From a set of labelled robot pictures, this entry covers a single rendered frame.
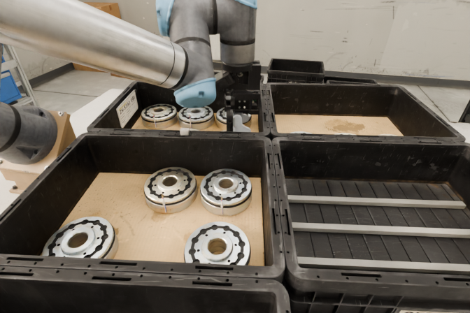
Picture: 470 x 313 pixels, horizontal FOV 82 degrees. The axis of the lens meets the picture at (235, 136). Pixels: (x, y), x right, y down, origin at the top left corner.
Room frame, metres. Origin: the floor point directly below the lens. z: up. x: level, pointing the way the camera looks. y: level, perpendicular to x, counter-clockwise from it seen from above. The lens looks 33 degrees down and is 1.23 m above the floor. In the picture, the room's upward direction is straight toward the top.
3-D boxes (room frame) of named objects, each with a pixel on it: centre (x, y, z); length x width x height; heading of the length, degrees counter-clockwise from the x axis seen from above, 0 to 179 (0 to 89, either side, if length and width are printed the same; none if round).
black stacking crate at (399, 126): (0.61, -0.28, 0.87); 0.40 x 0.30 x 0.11; 87
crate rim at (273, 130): (0.61, -0.28, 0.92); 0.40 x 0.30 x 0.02; 87
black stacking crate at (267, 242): (0.33, 0.13, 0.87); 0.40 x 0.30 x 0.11; 87
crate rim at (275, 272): (0.33, 0.13, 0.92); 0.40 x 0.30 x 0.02; 87
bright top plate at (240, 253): (0.25, 0.03, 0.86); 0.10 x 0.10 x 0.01
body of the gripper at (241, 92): (0.59, -0.01, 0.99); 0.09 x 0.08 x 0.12; 91
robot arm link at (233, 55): (0.59, -0.01, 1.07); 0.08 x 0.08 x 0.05
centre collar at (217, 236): (0.25, 0.03, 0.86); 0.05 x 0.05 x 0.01
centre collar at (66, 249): (0.27, 0.25, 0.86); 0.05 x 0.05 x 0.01
